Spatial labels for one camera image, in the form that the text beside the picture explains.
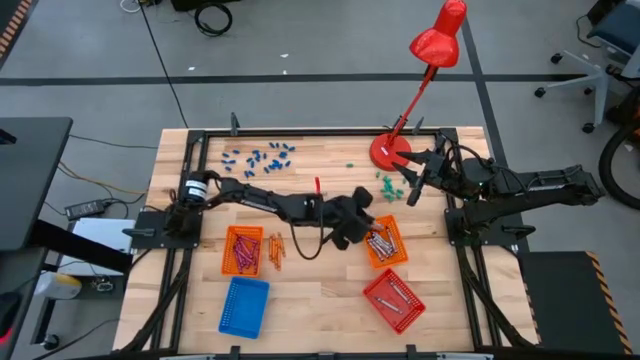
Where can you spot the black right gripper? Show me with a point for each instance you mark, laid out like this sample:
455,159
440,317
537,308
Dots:
442,170

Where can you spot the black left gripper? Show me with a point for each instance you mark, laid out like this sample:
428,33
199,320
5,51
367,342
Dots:
347,217

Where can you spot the grey crayon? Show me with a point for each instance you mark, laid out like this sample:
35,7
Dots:
400,292
389,305

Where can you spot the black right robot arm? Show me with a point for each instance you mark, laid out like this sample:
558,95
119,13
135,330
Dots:
540,182

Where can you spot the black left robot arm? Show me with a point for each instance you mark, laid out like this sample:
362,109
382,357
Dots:
270,202

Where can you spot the red desk lamp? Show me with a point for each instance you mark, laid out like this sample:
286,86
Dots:
390,145

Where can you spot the orange plastic basket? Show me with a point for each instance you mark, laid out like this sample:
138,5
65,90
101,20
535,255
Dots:
227,265
401,251

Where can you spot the black table clamp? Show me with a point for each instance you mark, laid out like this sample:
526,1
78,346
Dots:
234,122
411,351
235,352
419,125

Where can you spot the red tape strip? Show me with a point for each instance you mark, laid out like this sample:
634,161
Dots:
317,185

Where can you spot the scattered blue caps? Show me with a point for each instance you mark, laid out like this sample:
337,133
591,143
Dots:
325,132

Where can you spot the red plastic basket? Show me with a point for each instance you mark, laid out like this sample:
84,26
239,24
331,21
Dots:
400,320

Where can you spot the blue plastic basket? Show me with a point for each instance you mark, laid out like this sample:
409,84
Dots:
245,310

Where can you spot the black platform with hazard stripe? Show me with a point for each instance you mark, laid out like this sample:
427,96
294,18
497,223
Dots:
560,300

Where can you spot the white and blue office chair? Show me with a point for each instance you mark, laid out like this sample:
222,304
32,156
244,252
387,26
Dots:
595,75

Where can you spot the black equipment box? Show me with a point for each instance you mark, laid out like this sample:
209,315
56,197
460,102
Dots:
200,4

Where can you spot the white box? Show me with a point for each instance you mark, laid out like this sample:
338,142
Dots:
105,232

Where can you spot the black power adapter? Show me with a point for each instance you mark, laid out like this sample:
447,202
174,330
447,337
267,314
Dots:
85,210

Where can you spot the white and yellow device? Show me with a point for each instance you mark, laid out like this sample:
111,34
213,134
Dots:
57,286

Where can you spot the black desk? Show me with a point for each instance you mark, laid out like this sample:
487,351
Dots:
30,180

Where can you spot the black mat with hazard stripe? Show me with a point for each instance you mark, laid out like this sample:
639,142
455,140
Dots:
7,15

